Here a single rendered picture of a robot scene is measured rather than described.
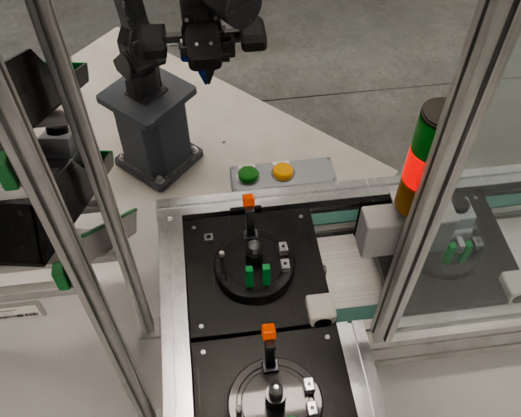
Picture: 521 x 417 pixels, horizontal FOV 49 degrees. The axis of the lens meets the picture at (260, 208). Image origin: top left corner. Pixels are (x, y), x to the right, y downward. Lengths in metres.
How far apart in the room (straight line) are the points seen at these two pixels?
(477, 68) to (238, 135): 0.90
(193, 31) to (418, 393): 0.69
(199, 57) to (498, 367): 0.73
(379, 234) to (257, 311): 0.30
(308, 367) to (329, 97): 2.00
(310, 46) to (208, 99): 1.67
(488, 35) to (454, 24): 2.87
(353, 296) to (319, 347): 0.15
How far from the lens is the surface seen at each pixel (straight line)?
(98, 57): 1.65
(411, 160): 0.67
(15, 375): 1.13
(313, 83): 2.86
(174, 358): 0.96
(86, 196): 0.77
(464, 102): 0.57
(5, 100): 0.43
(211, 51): 0.83
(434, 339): 1.01
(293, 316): 0.97
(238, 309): 0.97
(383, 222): 0.75
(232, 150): 1.34
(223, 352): 0.94
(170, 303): 1.00
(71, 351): 1.11
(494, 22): 0.52
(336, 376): 0.93
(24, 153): 0.47
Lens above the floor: 1.83
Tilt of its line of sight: 52 degrees down
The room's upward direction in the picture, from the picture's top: straight up
